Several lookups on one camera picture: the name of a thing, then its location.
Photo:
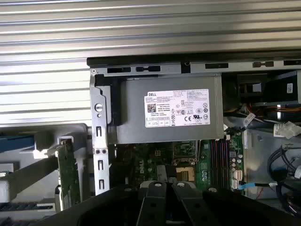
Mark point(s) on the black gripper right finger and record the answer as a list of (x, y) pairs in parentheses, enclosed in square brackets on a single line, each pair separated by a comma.
[(189, 202)]

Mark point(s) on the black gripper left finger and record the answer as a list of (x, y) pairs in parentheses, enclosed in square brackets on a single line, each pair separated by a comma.
[(147, 212)]

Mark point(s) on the metal socket cover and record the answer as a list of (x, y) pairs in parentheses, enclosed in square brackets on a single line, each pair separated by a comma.
[(174, 153)]

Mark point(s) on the green motherboard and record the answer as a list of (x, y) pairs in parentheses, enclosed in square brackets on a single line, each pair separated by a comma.
[(204, 174)]

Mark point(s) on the green graphics card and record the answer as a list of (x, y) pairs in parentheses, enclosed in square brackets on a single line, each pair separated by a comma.
[(69, 174)]

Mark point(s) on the black RAM slot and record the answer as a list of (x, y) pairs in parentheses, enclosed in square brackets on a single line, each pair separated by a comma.
[(227, 164), (222, 164), (216, 164), (212, 164)]

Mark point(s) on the black open PC case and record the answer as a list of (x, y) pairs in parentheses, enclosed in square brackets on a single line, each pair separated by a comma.
[(170, 69)]

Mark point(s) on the grey plastic parts rack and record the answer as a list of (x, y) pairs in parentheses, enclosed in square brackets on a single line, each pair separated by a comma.
[(44, 141)]

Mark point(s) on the grey power supply unit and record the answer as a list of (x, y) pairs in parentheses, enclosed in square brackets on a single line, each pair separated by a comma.
[(131, 110)]

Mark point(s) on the CPU socket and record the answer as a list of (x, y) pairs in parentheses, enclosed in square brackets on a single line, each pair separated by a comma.
[(185, 174)]

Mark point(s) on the hard disk in blue carrier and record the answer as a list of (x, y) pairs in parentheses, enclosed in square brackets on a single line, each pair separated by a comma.
[(16, 143)]

